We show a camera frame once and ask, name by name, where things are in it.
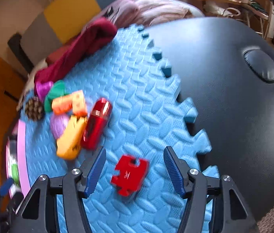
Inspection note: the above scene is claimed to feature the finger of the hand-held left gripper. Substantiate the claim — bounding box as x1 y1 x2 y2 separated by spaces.
0 178 15 196

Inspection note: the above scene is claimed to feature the yellow orange toy block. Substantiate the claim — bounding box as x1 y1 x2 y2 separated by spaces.
56 115 88 160

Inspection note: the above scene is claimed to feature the blue foam puzzle mat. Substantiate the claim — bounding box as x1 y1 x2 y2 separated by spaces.
18 24 221 233

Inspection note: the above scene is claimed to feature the dark red pillow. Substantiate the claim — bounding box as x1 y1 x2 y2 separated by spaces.
46 45 72 65

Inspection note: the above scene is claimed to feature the green toy block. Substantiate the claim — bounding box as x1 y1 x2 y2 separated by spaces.
44 80 66 113

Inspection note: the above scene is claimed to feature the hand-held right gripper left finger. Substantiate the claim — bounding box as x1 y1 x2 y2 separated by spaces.
11 146 107 233

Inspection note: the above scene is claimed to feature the pink box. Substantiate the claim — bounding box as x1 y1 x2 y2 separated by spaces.
5 120 31 198

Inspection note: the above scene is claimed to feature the wooden shelf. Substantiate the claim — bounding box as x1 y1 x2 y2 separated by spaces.
161 0 274 39

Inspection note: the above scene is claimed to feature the purple oval brush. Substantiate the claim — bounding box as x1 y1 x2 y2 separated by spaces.
50 114 69 139

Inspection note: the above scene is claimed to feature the brown pine cone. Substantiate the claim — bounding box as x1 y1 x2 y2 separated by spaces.
25 97 45 121

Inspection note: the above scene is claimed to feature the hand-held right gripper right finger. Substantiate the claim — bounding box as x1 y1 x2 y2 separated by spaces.
163 146 259 233

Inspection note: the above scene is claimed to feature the maroon cloth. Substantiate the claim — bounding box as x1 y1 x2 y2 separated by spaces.
34 18 118 90

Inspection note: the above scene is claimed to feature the red metallic bottle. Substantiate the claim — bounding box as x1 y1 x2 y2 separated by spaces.
81 98 113 150

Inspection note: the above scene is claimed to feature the grey yellow blue headboard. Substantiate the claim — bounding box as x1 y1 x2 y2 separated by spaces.
22 0 152 65

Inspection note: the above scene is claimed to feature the magenta toy bell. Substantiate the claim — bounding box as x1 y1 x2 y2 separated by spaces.
36 81 54 102

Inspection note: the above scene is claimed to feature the pink blanket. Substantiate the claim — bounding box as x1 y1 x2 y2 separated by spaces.
134 0 196 27

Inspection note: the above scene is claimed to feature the black cylinder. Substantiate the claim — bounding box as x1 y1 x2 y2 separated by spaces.
8 33 34 73

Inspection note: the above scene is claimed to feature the red puzzle piece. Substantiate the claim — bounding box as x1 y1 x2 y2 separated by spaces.
110 155 150 197

